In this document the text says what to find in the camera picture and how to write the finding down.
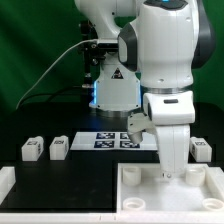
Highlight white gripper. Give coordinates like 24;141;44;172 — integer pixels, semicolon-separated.
156;125;190;178

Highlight white square table top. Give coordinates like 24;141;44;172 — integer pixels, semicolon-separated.
117;163;224;214

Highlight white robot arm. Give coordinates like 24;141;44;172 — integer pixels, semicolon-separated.
75;0;214;178

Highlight left white obstacle block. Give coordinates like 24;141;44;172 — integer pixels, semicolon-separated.
0;167;16;205

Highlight white marker base plate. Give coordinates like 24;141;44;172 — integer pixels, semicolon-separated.
71;132;156;151

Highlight black camera stand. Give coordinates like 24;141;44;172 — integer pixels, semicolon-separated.
78;20;118;88

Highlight black cable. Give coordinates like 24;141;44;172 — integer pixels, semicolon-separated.
19;86;92;107

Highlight white cable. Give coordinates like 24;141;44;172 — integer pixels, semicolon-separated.
15;39;98;110

